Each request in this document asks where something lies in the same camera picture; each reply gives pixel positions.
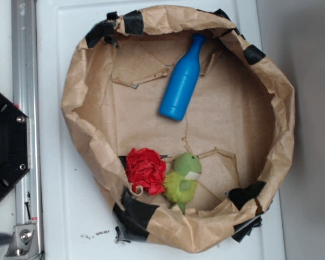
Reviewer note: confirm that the metal corner bracket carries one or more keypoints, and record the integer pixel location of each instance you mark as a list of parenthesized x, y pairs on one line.
[(24, 243)]

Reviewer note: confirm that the brown paper bin wall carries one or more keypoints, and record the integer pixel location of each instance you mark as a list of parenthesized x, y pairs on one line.
[(240, 122)]

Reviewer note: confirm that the green plush bird toy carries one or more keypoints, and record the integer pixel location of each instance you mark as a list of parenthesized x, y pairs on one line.
[(181, 182)]

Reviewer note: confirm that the aluminium frame rail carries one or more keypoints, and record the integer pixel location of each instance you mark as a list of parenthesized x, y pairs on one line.
[(25, 95)]

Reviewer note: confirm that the blue plastic bottle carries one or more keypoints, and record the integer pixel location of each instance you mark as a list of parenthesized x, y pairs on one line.
[(182, 82)]

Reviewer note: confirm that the crumpled red paper ball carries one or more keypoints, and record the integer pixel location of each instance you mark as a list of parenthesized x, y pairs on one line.
[(145, 170)]

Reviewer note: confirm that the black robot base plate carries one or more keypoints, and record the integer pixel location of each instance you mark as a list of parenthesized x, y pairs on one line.
[(13, 146)]

